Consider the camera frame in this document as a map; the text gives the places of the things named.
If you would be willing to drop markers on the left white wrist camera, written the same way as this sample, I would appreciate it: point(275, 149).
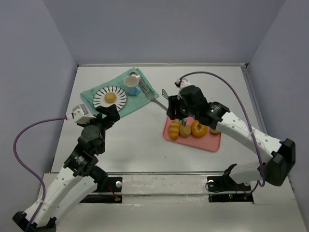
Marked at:
point(81, 115)

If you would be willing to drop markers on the orange donut bread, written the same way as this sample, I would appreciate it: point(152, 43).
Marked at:
point(198, 130)

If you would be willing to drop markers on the halved round bread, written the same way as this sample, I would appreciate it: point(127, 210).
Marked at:
point(215, 132)

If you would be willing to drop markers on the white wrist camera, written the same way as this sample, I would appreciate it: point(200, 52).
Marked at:
point(81, 115)
point(183, 86)

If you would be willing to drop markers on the metal spoon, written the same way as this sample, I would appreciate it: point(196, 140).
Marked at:
point(141, 83)

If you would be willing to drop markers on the small round yellow bread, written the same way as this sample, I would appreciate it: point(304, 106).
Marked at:
point(185, 131)

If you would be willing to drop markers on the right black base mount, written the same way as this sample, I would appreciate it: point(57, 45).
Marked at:
point(223, 189)

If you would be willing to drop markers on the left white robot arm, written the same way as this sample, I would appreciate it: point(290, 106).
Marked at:
point(79, 175)

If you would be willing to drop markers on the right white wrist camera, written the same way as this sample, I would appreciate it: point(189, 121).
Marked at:
point(183, 86)

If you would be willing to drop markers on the metal tongs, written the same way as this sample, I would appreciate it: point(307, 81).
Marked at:
point(159, 104)

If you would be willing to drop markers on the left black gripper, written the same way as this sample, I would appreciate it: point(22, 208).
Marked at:
point(109, 113)

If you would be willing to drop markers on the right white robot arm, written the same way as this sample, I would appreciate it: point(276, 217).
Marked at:
point(276, 157)

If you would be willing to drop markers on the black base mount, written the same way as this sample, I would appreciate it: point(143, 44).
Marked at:
point(109, 189)
point(223, 189)

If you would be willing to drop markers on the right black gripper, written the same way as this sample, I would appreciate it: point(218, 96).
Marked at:
point(173, 108)

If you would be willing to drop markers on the blue striped white plate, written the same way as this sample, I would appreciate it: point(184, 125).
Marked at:
point(121, 97)

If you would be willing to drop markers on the pink tray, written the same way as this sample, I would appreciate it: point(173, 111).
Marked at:
point(209, 142)

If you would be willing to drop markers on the croissant bread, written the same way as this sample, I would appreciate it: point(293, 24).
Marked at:
point(174, 130)

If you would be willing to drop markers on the light blue mug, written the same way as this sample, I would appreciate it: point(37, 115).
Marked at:
point(132, 87)

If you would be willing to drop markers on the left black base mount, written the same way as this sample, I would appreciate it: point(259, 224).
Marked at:
point(109, 189)

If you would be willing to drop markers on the green cloth mat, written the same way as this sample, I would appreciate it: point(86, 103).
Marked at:
point(133, 102)

